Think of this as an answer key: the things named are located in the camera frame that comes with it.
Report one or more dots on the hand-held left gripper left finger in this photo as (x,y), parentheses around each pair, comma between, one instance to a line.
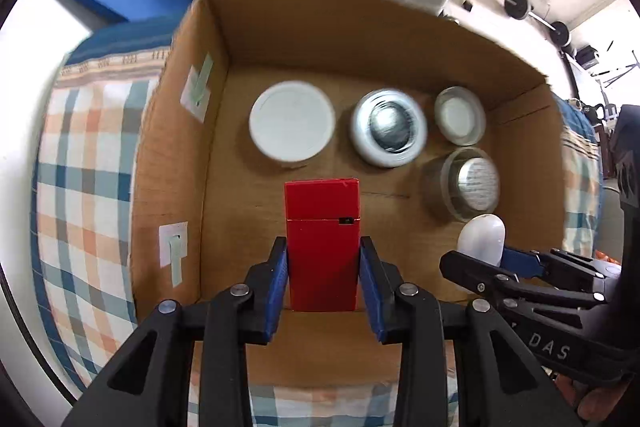
(277,292)

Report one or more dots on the white egg-shaped case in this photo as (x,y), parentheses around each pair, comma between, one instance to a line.
(482,237)

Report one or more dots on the person's right hand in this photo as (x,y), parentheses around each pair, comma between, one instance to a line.
(590,402)

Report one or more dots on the small black heater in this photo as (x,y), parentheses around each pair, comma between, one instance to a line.
(586,57)

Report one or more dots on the red rectangular box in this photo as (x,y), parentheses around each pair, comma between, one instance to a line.
(322,247)

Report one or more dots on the metal shaker with perforated top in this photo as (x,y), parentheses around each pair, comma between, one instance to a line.
(462,184)

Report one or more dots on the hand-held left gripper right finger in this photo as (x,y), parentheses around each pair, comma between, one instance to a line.
(372,292)

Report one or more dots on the black tripod stand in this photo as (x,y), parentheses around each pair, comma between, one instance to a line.
(620,72)

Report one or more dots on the short barbell with black plates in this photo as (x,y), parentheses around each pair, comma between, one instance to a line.
(517,4)

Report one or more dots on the round metal tin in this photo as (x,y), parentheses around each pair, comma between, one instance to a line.
(389,127)

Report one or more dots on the white round plastic container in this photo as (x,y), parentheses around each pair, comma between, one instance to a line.
(292,122)

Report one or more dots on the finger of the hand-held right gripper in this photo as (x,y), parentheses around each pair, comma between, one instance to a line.
(520,259)
(475,274)

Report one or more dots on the plaid tablecloth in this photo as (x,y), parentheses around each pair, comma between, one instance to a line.
(85,167)

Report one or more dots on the cardboard box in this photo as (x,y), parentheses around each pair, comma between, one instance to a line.
(240,57)

